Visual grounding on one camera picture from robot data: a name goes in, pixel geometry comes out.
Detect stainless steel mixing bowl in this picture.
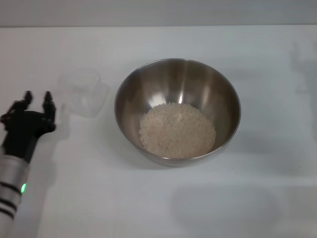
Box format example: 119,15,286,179
113,58,242,167

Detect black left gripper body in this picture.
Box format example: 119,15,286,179
0,110,56,163

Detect white rice grains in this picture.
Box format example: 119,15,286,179
138,102,217,159

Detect clear plastic cup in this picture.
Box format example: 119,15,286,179
58,68,111,119

